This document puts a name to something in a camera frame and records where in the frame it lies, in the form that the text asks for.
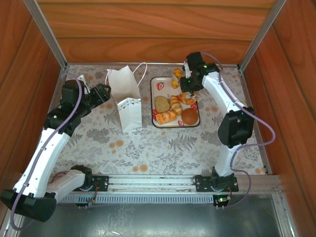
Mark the glazed ring fake bread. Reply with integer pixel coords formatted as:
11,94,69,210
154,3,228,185
179,91,198,106

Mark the white paper bag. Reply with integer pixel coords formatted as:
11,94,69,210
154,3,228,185
105,62,148,133

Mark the striped fake croissant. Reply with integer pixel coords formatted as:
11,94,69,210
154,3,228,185
169,95,183,116

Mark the round brown fake bun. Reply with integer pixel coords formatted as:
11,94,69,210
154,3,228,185
181,108,199,125

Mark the brown oval fake bread slice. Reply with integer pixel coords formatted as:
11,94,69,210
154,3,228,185
154,95,171,112

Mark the orange twisted fake bread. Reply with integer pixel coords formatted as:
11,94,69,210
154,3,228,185
156,110,178,124

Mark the strawberry print tray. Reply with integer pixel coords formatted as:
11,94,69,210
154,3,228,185
150,76,200,128

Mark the floral print table cover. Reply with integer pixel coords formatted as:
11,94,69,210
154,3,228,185
50,63,270,176

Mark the grey metal sheet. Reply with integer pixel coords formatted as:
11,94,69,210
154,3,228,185
14,195,284,237

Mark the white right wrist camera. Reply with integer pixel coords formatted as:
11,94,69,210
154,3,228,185
182,61,193,78

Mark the aluminium table edge rail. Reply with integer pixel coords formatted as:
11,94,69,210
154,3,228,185
238,69,274,175
66,61,239,68
46,68,69,117

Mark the aluminium frame post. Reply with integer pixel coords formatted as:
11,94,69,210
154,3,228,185
23,0,69,71
237,0,288,72

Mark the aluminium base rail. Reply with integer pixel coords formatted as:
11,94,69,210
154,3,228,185
48,174,283,196

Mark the slotted grey cable duct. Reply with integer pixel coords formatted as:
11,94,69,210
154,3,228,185
55,194,215,205

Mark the aluminium frame bar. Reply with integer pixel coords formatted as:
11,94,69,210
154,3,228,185
271,194,301,237

